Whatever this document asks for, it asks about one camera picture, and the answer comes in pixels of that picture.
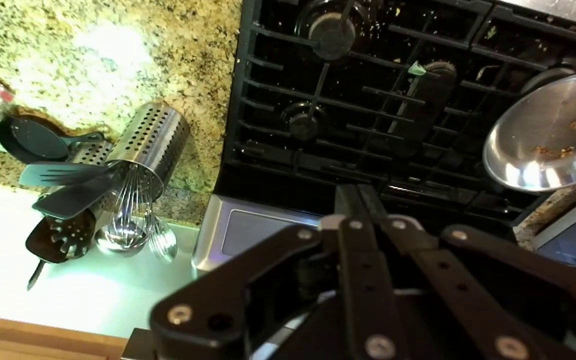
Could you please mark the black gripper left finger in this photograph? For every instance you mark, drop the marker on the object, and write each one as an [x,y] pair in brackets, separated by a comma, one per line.
[360,286]

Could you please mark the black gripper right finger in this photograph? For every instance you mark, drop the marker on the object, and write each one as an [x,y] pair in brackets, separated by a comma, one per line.
[448,280]

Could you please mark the black steel gas stove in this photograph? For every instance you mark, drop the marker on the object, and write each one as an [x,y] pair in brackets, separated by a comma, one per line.
[368,112]

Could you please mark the black oblong object teal tip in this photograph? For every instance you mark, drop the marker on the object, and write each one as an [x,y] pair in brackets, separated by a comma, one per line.
[424,107]

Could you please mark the stainless steel frying pan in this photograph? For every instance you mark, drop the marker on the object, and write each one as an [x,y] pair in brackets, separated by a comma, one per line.
[549,132]

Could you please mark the steel ladle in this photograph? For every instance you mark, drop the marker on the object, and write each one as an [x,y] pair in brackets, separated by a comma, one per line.
[121,238]

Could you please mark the perforated steel utensil holder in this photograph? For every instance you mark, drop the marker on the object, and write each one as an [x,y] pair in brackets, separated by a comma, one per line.
[154,141]

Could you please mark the black spatula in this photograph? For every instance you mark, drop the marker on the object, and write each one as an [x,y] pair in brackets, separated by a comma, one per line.
[79,197]

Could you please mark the black slotted spoon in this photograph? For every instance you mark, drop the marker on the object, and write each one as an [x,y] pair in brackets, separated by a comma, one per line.
[60,236]

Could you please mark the dark teal spatula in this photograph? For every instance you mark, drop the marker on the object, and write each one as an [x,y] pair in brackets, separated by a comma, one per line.
[60,175]

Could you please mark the black solid spoon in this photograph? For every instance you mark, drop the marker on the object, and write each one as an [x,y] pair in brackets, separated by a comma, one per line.
[30,138]

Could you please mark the wooden wall cabinet frame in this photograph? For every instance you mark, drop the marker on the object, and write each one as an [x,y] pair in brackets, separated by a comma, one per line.
[28,341]

